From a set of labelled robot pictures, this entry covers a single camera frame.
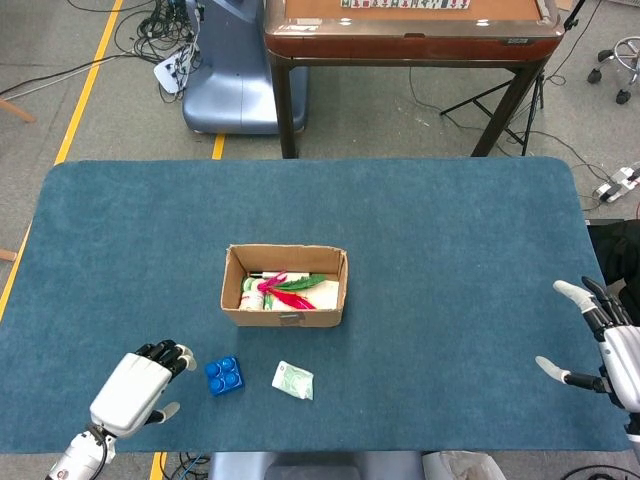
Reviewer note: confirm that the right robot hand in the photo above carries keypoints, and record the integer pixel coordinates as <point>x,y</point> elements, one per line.
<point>625,355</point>

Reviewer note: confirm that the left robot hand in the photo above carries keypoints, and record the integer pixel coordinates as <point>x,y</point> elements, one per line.
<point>130,395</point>

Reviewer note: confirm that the blue plastic block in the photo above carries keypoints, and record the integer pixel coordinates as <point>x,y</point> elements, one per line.
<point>225,376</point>

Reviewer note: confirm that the cardboard box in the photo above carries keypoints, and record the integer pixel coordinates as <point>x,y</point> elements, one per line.
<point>250,317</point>

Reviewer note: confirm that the white green paper packet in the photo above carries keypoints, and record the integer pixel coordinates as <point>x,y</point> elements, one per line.
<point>292,381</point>

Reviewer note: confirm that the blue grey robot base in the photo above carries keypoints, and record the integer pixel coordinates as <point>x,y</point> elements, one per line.
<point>225,90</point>

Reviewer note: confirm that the small wooden block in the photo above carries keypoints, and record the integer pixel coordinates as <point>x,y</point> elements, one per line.
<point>6,255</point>

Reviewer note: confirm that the white plastic bag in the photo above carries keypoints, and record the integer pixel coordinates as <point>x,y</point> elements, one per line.
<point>460,467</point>

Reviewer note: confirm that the black cloth bundle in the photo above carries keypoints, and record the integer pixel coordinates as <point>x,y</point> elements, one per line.
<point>617,250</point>

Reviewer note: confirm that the white grey power strip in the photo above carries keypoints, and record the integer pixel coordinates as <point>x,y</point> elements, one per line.
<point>612,190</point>

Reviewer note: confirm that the black white marker pen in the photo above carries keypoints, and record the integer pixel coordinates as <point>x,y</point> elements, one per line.
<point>256,274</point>

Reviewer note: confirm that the grey blue robot torso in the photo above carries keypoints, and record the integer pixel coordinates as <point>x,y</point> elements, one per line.
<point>310,467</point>

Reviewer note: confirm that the pink green feather shuttlecock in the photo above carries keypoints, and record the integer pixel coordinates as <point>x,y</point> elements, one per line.
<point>302,283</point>

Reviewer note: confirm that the flat white packet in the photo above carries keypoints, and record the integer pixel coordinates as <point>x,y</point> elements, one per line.
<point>328,297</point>

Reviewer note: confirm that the teal table mat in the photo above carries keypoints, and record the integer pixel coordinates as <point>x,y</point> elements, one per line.
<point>400,225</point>

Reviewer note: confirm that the wheeled metal stool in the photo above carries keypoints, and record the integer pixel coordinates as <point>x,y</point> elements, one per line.
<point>622,95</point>

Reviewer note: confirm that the black tripod stand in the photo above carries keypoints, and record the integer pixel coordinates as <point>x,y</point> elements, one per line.
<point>475,98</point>

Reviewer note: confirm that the slanted wooden leg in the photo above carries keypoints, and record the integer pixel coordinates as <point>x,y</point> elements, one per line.
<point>15,111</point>

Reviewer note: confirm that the white power strip with plugs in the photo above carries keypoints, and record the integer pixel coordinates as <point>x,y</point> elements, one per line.
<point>167,75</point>

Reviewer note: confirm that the brown mahjong table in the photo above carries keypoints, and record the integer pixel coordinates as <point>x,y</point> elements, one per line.
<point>400,47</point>

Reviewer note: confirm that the row of mahjong tiles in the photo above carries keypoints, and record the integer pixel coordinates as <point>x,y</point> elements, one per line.
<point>400,3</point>

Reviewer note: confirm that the black chair frame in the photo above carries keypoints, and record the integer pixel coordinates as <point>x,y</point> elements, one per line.
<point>634,300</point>

